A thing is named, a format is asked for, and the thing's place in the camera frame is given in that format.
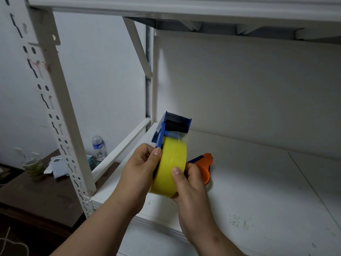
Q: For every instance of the person's right hand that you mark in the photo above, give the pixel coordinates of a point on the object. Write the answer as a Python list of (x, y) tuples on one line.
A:
[(192, 199)]

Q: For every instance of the person's right thumb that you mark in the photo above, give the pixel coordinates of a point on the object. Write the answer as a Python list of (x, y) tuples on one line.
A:
[(177, 179)]

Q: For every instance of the blue and orange tape dispenser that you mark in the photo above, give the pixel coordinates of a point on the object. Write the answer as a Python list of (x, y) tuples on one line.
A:
[(174, 135)]

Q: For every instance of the person's left hand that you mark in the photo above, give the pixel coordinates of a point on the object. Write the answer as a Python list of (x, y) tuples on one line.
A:
[(135, 173)]

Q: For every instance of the dark wooden side table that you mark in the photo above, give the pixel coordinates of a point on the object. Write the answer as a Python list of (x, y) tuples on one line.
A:
[(42, 194)]

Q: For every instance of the white metal shelving rack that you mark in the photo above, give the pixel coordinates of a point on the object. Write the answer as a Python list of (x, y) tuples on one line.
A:
[(170, 77)]

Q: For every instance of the person's left forearm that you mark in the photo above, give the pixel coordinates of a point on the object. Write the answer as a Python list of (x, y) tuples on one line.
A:
[(96, 231)]

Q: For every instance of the person's right forearm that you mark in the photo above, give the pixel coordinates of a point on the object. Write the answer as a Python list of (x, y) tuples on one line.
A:
[(213, 243)]

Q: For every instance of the clear plastic water bottle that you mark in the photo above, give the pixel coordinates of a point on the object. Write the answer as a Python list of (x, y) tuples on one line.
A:
[(99, 147)]

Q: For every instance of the white paper box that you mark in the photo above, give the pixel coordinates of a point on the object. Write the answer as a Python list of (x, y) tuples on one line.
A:
[(57, 167)]

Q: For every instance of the person's left thumb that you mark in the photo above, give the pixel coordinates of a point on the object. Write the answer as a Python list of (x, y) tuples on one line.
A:
[(155, 157)]

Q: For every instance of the glass jar with green liquid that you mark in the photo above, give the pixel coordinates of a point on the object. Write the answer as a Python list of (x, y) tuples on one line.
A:
[(33, 165)]

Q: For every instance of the yellow tape roll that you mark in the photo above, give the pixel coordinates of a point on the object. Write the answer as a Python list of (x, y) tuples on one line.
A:
[(169, 167)]

